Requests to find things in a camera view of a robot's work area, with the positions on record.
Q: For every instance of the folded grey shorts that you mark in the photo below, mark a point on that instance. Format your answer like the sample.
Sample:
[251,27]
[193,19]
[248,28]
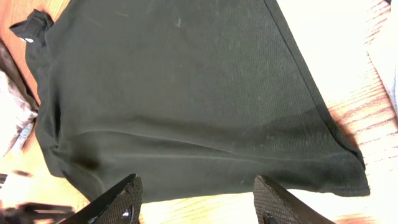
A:
[18,108]

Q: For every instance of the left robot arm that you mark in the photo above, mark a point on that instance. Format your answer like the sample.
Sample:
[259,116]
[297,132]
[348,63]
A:
[18,191]

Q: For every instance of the light blue t-shirt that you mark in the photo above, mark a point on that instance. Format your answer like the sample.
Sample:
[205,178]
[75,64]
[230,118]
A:
[383,54]

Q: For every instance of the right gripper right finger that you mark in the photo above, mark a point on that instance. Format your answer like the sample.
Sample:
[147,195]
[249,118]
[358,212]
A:
[275,205]

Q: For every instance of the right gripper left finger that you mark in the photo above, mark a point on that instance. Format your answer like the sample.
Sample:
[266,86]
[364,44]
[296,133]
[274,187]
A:
[121,204]

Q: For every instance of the black t-shirt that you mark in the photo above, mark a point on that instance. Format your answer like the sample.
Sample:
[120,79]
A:
[195,97]

